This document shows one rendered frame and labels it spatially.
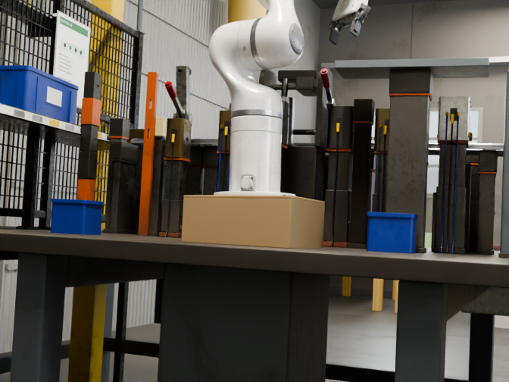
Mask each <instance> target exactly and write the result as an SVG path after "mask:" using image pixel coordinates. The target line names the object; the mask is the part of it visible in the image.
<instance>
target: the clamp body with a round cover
mask: <svg viewBox="0 0 509 382"><path fill-rule="evenodd" d="M375 115H376V120H375V138H374V146H373V147H374V151H373V154H374V155H376V173H375V190H374V193H375V194H373V204H372V212H384V213H386V187H387V168H388V150H389V115H390V108H377V109H376V112H375Z"/></svg>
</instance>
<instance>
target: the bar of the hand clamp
mask: <svg viewBox="0 0 509 382"><path fill-rule="evenodd" d="M191 73H192V70H191V69H190V68H189V67H188V66H176V94H177V98H178V99H179V101H180V104H181V106H182V109H183V110H185V119H186V120H187V114H188V113H189V76H190V75H191Z"/></svg>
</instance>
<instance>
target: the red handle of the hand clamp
mask: <svg viewBox="0 0 509 382"><path fill-rule="evenodd" d="M164 85H165V87H166V89H167V92H168V94H169V96H170V98H171V99H172V102H173V104H174V106H175V109H176V111H177V113H178V115H179V117H180V118H183V119H185V113H184V111H183V109H182V106H181V104H180V101H179V99H178V98H177V94H176V91H175V89H174V87H173V84H172V82H170V81H167V82H166V83H165V84H164Z"/></svg>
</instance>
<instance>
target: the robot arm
mask: <svg viewBox="0 0 509 382"><path fill-rule="evenodd" d="M258 1H259V2H260V3H261V5H262V6H263V7H264V8H266V9H267V10H268V11H269V12H268V14H267V15H266V16H265V17H260V18H255V19H251V20H241V21H236V22H232V23H227V24H225V25H223V26H221V27H219V28H218V29H217V30H215V32H214V34H213V36H212V37H211V41H210V45H209V55H210V59H211V62H212V64H213V65H214V67H215V68H216V70H217V72H218V73H219V74H220V75H221V76H222V78H223V80H224V81H225V83H226V85H227V87H228V89H229V91H230V97H231V128H230V186H229V192H216V193H214V196H283V195H287V196H295V194H290V193H281V192H280V181H281V147H282V99H281V96H280V94H279V93H278V92H277V91H276V90H274V89H272V88H270V87H268V86H265V85H262V84H260V83H257V82H256V81H255V79H254V76H253V72H254V70H266V69H274V68H279V67H286V66H289V65H290V64H293V63H295V62H296V61H297V60H298V59H299V58H300V56H301V54H302V52H303V49H304V35H303V32H302V29H301V26H300V23H299V22H298V18H297V16H296V13H295V8H294V0H258ZM367 3H368V0H339V2H338V4H337V6H336V9H335V12H334V15H333V20H332V21H331V22H330V23H329V25H330V29H331V33H330V36H329V41H330V42H331V43H333V44H334V45H337V44H338V41H339V37H340V31H341V30H342V28H343V27H347V26H349V25H351V28H350V30H349V32H350V33H352V34H353V35H354V36H356V37H357V36H359V32H360V29H361V24H363V23H364V19H365V18H366V17H367V14H368V12H369V11H370V7H369V6H367ZM339 21H341V23H339ZM337 24H338V25H339V26H340V27H339V28H338V29H337V28H336V26H337Z"/></svg>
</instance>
